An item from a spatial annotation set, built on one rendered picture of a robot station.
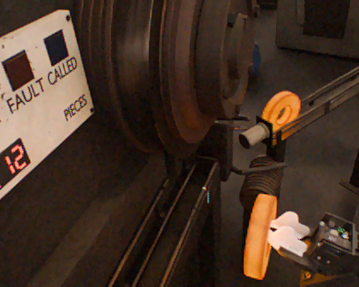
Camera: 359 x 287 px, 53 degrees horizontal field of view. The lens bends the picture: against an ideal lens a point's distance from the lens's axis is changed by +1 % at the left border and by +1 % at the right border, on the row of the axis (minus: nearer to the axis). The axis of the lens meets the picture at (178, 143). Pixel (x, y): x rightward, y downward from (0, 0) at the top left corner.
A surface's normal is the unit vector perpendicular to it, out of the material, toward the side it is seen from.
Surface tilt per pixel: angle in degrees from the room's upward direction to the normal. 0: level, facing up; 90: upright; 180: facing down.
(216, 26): 54
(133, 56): 73
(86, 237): 0
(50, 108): 90
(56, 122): 90
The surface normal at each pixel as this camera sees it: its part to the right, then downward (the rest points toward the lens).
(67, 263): -0.07, -0.81
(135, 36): -0.37, 0.20
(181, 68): 0.08, 0.45
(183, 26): 0.10, 0.11
